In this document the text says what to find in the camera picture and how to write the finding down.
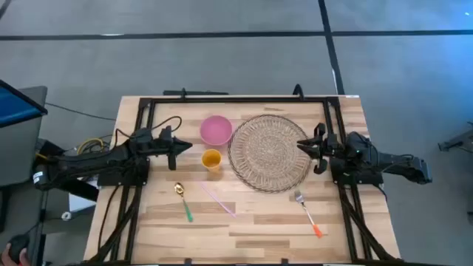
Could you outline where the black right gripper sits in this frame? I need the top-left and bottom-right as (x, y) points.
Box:
(296, 123), (343, 175)

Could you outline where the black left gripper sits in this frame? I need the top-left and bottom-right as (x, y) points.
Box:
(147, 125), (194, 171)

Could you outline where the orange plastic cup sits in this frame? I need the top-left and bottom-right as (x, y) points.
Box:
(201, 149), (223, 173)

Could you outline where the pink plastic bowl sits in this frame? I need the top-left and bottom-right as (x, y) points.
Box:
(200, 115), (234, 147)

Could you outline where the gold spoon with green handle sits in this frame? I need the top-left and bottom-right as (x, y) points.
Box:
(174, 182), (194, 223)

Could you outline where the pink drinking straw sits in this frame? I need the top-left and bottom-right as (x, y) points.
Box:
(199, 181), (237, 218)

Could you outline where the silver fork with orange handle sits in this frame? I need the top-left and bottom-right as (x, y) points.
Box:
(293, 189), (324, 239)

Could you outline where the white box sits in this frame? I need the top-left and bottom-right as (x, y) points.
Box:
(68, 191), (99, 214)

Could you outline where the black metal stand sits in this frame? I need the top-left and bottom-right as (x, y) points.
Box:
(438, 121), (473, 152)

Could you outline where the grey desk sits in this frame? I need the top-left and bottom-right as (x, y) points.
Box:
(0, 86), (48, 188)

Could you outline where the monitor with blue screen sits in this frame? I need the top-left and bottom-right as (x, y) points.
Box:
(0, 79), (49, 129)

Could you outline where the black computer mouse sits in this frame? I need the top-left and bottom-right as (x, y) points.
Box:
(7, 234), (30, 264)

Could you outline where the person's hand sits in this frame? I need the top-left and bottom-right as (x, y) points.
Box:
(1, 242), (30, 266)

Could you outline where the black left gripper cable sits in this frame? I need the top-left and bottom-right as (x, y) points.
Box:
(149, 115), (183, 134)

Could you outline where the round woven wire basket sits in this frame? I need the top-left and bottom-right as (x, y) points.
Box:
(227, 113), (313, 194)

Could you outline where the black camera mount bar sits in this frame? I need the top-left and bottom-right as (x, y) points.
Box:
(163, 87), (230, 98)

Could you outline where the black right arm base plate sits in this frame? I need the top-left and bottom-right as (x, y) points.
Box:
(330, 157), (384, 185)

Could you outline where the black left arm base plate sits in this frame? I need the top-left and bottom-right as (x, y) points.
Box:
(98, 157), (151, 187)

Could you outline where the black metal table frame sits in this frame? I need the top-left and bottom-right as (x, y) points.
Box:
(83, 94), (404, 266)

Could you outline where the yellow cable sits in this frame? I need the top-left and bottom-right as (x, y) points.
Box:
(76, 137), (104, 155)

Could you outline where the black floor cable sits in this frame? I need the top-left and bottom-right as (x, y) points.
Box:
(46, 102), (118, 122)

